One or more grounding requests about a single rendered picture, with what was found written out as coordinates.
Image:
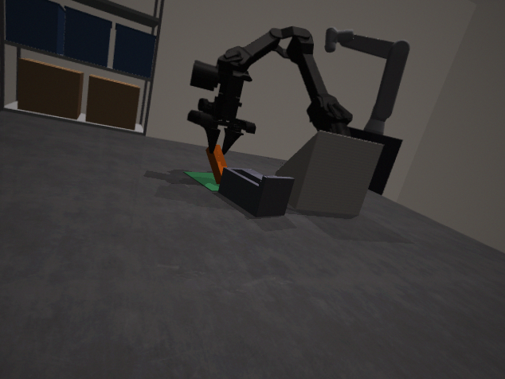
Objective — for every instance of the orange part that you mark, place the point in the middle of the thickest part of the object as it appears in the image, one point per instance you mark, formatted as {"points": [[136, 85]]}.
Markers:
{"points": [[217, 162]]}

